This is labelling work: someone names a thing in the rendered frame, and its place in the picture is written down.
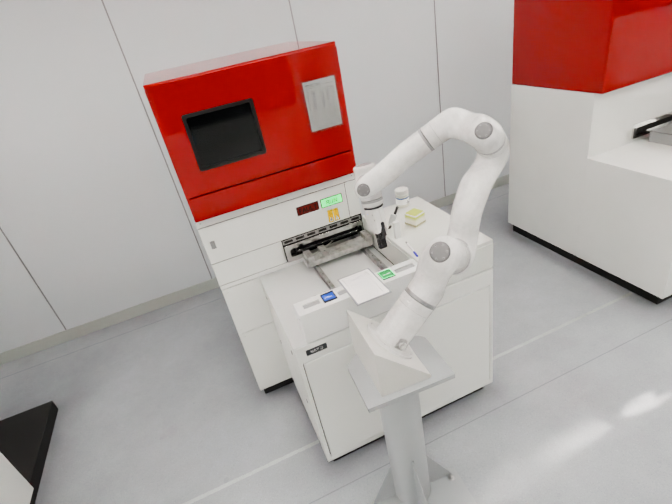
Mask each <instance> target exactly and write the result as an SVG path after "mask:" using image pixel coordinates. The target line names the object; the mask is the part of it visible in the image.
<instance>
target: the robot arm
mask: <svg viewBox="0 0 672 504"><path fill-rule="evenodd" d="M451 138H452V139H456V140H461V141H464V142H466V143H467V144H469V145H471V146H472V147H473V148H474V149H475V150H476V151H477V154H476V158H475V161H474V163H473V164H472V166H471V167H470V168H469V170H468V171H467V172H466V174H465V175H464V176H463V178H462V180H461V182H460V185H459V187H458V190H457V193H456V196H455V199H454V203H453V206H452V211H451V217H450V223H449V229H448V233H447V235H442V236H438V237H436V238H434V239H433V240H431V241H430V242H429V243H428V244H427V246H426V247H425V248H424V250H423V251H422V253H421V255H420V258H419V261H418V264H417V267H416V271H415V274H414V276H413V278H412V280H411V281H410V282H409V284H408V285H407V287H406V288H405V289H404V291H403V292H402V294H401V295H400V296H399V298H398V299H397V301H396V302H395V304H394V305H393V306H392V308H391V309H390V311H389V312H388V314H387V315H386V316H385V318H384V319H383V321H382V322H381V323H378V322H373V321H371V322H369V323H368V324H367V330H368V332H369V333H370V335H371V336H372V337H373V338H374V339H375V340H376V341H377V342H378V343H379V344H380V345H381V346H382V347H384V348H385V349H386V350H388V351H389V352H391V353H392V354H394V355H396V356H398V357H400V358H403V359H411V358H412V357H413V356H414V353H413V350H412V348H411V347H410V346H409V344H410V342H411V341H412V339H413V338H414V337H415V335H416V334H417V333H418V331H419V330H420V328H421V327H422V326H423V324H424V323H425V322H426V320H427V319H428V318H429V316H430V315H431V313H432V312H433V311H434V309H435V308H436V307H437V305H438V304H439V302H440V301H441V299H442V298H443V296H444V293H445V289H446V286H447V284H448V282H449V280H450V278H451V276H452V275H459V274H462V273H464V272H466V271H467V270H468V269H469V268H470V267H471V265H472V263H473V260H474V257H475V253H476V247H477V241H478V234H479V228H480V222H481V218H482V214H483V211H484V208H485V205H486V202H487V199H488V197H489V194H490V191H491V189H492V187H493V185H494V183H495V181H496V179H497V178H498V176H499V175H500V173H501V172H502V170H503V169H504V167H505V165H506V162H507V160H508V157H509V153H510V143H509V140H508V138H507V136H506V134H505V132H504V130H503V128H502V126H501V125H500V124H499V123H498V122H497V121H496V120H494V119H493V118H491V117H490V116H488V115H485V114H477V113H473V112H470V111H468V110H465V109H462V108H457V107H453V108H449V109H446V110H444V111H443V112H441V113H440V114H438V115H437V116H436V117H434V118H433V119H432V120H431V121H429V122H428V123H427V124H425V125H424V126H423V127H421V128H420V129H419V130H417V131H416V132H415V133H414V134H412V135H411V136H410V137H408V138H407V139H406V140H404V141H403V142H402V143H401V144H399V145H398V146H397V147H396V148H395V149H393V150H392V151H391V152H390V153H389V154H388V155H387V156H386V157H385V158H384V159H383V160H382V161H380V162H379V163H378V164H377V165H376V166H375V163H373V162H370V163H364V164H360V165H358V166H356V167H354V168H353V171H354V175H355V179H356V183H355V186H354V191H355V194H356V195H357V196H358V197H359V198H360V200H361V204H362V207H363V208H364V210H365V216H366V221H367V226H368V230H369V231H371V232H373V233H375V236H376V239H377V243H378V247H379V249H383V248H386V247H387V242H386V236H387V233H386V231H388V225H387V221H386V217H385V214H384V210H383V208H382V206H383V202H384V201H383V196H382V192H381V190H382V189H384V188H385V187H387V186H388V185H389V184H391V183H392V182H393V181H394V180H396V179H397V178H398V177H399V176H400V175H401V174H402V173H404V172H405V171H406V170H407V169H408V168H409V167H411V166H412V165H414V164H415V163H417V162H418V161H419V160H421V159H422V158H424V157H425V156H426V155H428V154H429V153H431V152H432V151H433V150H435V149H436V148H437V147H439V146H440V145H442V144H443V143H444V142H446V141H447V140H449V139H451Z"/></svg>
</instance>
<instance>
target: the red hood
mask: <svg viewBox="0 0 672 504"><path fill-rule="evenodd" d="M335 45H336V44H335V41H292V42H284V43H279V44H275V45H270V46H266V47H262V48H257V49H253V50H248V51H244V52H240V53H235V54H231V55H226V56H222V57H218V58H213V59H209V60H204V61H200V62H195V63H191V64H187V65H182V66H178V67H173V68H169V69H165V70H160V71H156V72H151V73H147V74H145V76H144V82H143V88H144V90H145V94H146V97H147V99H148V102H149V104H150V107H151V110H152V112H153V115H154V117H155V120H156V122H157V125H158V128H159V130H160V133H161V135H162V138H163V140H164V143H165V146H166V148H167V151H168V153H169V156H170V159H171V161H172V164H173V166H174V169H175V171H176V174H177V177H178V179H179V182H180V184H181V187H182V189H183V192H184V195H185V197H186V200H187V202H188V205H189V208H190V210H191V213H192V215H193V218H194V220H195V222H196V223H197V222H200V221H203V220H207V219H210V218H213V217H216V216H219V215H222V214H225V213H229V212H232V211H235V210H238V209H241V208H244V207H247V206H251V205H254V204H257V203H260V202H263V201H266V200H270V199H273V198H276V197H279V196H282V195H285V194H288V193H292V192H295V191H298V190H301V189H304V188H307V187H310V186H314V185H317V184H320V183H323V182H326V181H329V180H333V179H336V178H339V177H342V176H345V175H348V174H351V173H354V171H353V168H354V167H356V163H355V156H354V150H353V144H352V138H351V132H350V126H349V120H348V114H347V108H346V101H345V95H344V89H343V83H342V77H341V71H340V65H339V59H338V53H337V46H335Z"/></svg>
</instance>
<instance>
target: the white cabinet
mask: <svg viewBox="0 0 672 504"><path fill-rule="evenodd" d="M262 287H263V284H262ZM263 290H264V293H265V296H266V299H267V302H268V305H269V308H270V311H271V314H272V317H273V320H274V323H275V326H276V329H277V332H278V336H279V339H280V342H281V345H282V348H283V351H284V354H285V357H286V360H287V363H288V366H289V369H290V372H291V375H292V378H293V381H294V383H295V385H296V388H297V390H298V392H299V395H300V397H301V399H302V402H303V404H304V406H305V409H306V411H307V413H308V416H309V418H310V420H311V423H312V425H313V427H314V430H315V432H316V434H317V437H318V439H319V442H320V444H321V446H322V448H323V451H324V453H325V455H326V458H327V460H328V462H330V461H332V460H333V461H336V460H338V459H340V458H342V457H344V456H346V455H348V454H350V453H352V452H355V451H357V450H359V449H361V448H363V447H365V446H367V445H369V444H371V443H373V442H375V441H377V440H379V439H381V438H383V437H385V435H384V430H383V425H382V419H381V414H380V409H378V410H375V411H373V412H370V413H369V412H368V410H367V408H366V406H365V404H364V402H363V400H362V398H361V396H360V394H359V392H358V390H357V388H356V386H355V384H354V382H353V380H352V378H351V376H350V374H349V372H348V368H347V366H348V365H349V363H350V362H351V360H352V359H353V357H354V356H355V354H356V351H355V349H354V345H353V340H352V336H351V331H350V327H349V328H346V329H344V330H342V331H339V332H337V333H334V334H332V335H330V336H327V337H325V338H322V339H320V340H317V341H315V342H313V343H310V344H308V345H305V346H303V347H300V348H298V349H296V350H293V348H292V346H291V344H290V342H289V340H288V338H287V336H286V333H285V331H284V329H283V327H282V325H281V323H280V321H279V318H278V316H277V314H276V312H275V310H274V308H273V306H272V304H271V301H270V299H269V297H268V295H267V293H266V291H265V289H264V287H263ZM415 336H422V337H426V339H427V340H428V341H429V342H430V344H431V345H432V346H433V347H434V349H435V350H436V351H437V352H438V353H439V355H440V356H441V357H442V358H443V360H444V361H445V362H446V363H447V365H448V366H449V367H450V368H451V369H452V371H453V372H454V373H455V378H454V379H451V380H449V381H447V382H444V383H442V384H439V385H437V386H434V387H432V388H429V389H427V390H425V391H422V392H420V393H419V399H420V407H421V416H422V418H424V417H426V416H428V415H430V414H432V413H434V412H436V411H438V410H440V409H442V408H444V407H446V406H448V405H450V404H452V403H454V402H456V401H458V400H460V399H463V398H465V397H467V396H469V395H471V394H473V393H475V392H477V391H479V390H481V389H483V386H485V385H487V384H489V383H491V382H493V268H492V267H491V268H488V269H486V270H484V271H481V272H479V273H476V274H474V275H471V276H469V277H467V278H464V279H462V280H459V281H457V282H454V283H452V284H450V285H447V286H446V289H445V293H444V296H443V298H442V299H441V301H440V302H439V304H438V305H437V307H436V308H435V309H434V311H433V312H432V313H431V315H430V316H429V318H428V319H427V320H426V322H425V323H424V324H423V326H422V327H421V328H420V330H419V331H418V333H417V334H416V335H415Z"/></svg>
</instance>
